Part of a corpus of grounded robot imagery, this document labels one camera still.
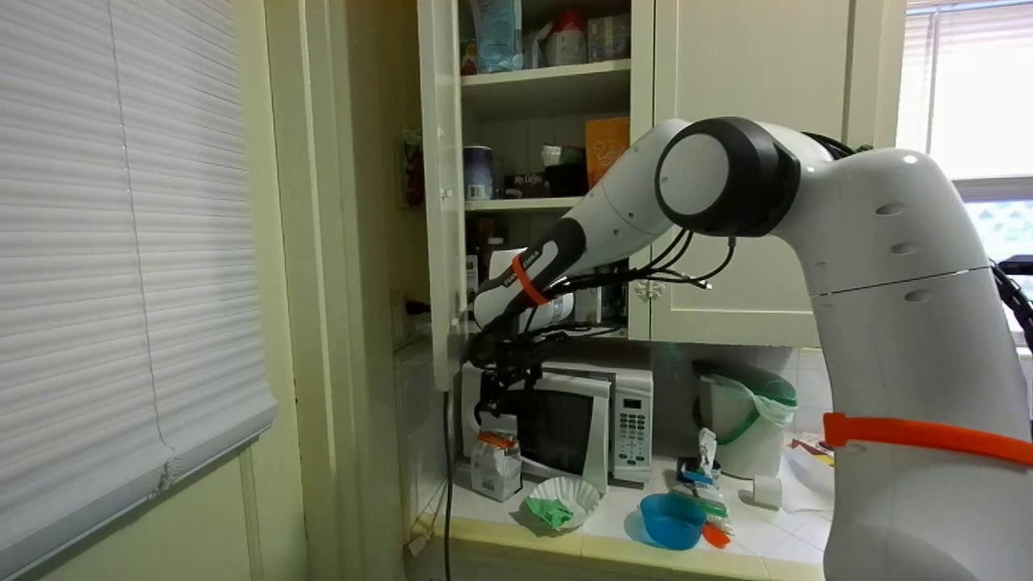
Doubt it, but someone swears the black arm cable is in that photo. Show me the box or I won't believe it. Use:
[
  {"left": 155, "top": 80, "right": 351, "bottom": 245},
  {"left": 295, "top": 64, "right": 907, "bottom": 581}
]
[{"left": 532, "top": 224, "right": 741, "bottom": 295}]

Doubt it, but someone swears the green plastic packet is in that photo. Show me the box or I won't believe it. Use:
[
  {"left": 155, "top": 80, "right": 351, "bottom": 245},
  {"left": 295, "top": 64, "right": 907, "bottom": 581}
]
[{"left": 526, "top": 492, "right": 578, "bottom": 531}]

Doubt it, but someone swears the blue and white can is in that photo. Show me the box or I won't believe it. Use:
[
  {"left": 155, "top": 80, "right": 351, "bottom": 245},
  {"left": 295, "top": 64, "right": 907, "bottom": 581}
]
[{"left": 460, "top": 142, "right": 499, "bottom": 207}]

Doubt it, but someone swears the open cream cabinet door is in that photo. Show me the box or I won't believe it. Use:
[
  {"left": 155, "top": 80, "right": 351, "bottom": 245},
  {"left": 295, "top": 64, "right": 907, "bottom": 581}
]
[{"left": 414, "top": 0, "right": 471, "bottom": 392}]

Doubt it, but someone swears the clear plastic bag with blue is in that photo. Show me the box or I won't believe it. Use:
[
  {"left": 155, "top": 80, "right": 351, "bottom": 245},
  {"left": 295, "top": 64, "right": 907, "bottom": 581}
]
[{"left": 671, "top": 424, "right": 733, "bottom": 519}]

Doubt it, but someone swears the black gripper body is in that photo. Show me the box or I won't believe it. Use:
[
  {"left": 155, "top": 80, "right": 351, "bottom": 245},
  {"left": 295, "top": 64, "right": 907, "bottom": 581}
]
[{"left": 471, "top": 359, "right": 541, "bottom": 417}]

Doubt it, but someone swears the blue plastic bowl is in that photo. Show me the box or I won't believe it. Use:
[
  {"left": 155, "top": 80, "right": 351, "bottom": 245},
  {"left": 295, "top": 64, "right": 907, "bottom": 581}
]
[{"left": 636, "top": 489, "right": 713, "bottom": 555}]

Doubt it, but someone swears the green lidded plastic container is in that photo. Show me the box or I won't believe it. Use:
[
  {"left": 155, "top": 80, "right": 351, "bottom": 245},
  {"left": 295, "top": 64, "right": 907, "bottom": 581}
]
[{"left": 694, "top": 364, "right": 804, "bottom": 483}]

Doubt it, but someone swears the blue packet on shelf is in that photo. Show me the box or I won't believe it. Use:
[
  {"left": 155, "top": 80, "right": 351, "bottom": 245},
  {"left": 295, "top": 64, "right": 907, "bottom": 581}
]
[{"left": 471, "top": 0, "right": 529, "bottom": 76}]

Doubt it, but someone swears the orange box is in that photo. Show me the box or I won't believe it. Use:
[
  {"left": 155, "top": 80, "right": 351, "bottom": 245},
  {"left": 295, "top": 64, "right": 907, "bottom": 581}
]
[{"left": 581, "top": 114, "right": 634, "bottom": 194}]

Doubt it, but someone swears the orange plastic spoon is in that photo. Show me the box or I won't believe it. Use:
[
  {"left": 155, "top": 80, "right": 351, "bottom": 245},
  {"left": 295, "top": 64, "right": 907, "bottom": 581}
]
[{"left": 698, "top": 516, "right": 733, "bottom": 551}]

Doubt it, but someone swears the white microwave oven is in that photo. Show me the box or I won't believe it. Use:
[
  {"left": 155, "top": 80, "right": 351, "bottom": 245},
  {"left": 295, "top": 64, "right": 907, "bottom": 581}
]
[{"left": 457, "top": 359, "right": 658, "bottom": 492}]

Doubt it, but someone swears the printed paper sheet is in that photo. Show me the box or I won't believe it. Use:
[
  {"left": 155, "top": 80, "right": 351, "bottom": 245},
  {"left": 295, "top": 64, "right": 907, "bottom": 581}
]
[{"left": 781, "top": 430, "right": 840, "bottom": 511}]

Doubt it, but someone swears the red lidded jar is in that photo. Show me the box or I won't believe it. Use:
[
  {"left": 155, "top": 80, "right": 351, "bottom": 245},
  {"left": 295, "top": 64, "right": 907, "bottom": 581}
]
[{"left": 538, "top": 5, "right": 591, "bottom": 68}]

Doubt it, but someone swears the white and blue carton packet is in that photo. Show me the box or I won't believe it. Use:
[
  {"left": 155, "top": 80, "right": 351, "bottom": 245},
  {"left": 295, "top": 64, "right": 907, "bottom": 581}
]
[{"left": 469, "top": 430, "right": 526, "bottom": 503}]

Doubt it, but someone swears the black container with white lid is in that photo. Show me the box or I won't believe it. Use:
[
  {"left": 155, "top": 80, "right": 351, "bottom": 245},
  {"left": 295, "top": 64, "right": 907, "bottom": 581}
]
[{"left": 538, "top": 142, "right": 591, "bottom": 201}]

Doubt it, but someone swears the clear glass jar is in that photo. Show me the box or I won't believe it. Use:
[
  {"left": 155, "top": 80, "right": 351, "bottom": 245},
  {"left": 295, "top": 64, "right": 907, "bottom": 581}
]
[{"left": 585, "top": 10, "right": 634, "bottom": 64}]

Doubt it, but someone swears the black hanging power cable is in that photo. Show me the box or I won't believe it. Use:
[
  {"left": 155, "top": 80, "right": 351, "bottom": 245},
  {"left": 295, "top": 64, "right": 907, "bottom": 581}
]
[{"left": 439, "top": 387, "right": 455, "bottom": 581}]

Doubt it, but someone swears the wide white window blind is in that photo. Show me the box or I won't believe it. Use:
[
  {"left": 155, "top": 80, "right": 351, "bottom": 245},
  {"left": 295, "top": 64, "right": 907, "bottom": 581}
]
[{"left": 0, "top": 0, "right": 281, "bottom": 581}]

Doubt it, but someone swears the narrow white window blind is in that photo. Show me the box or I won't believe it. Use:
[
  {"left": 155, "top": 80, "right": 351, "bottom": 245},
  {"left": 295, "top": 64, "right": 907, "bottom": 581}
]
[{"left": 899, "top": 0, "right": 1033, "bottom": 185}]

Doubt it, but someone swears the closed cream cabinet door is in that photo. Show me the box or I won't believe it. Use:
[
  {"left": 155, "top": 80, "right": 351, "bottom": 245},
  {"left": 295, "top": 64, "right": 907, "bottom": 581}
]
[{"left": 650, "top": 0, "right": 856, "bottom": 351}]

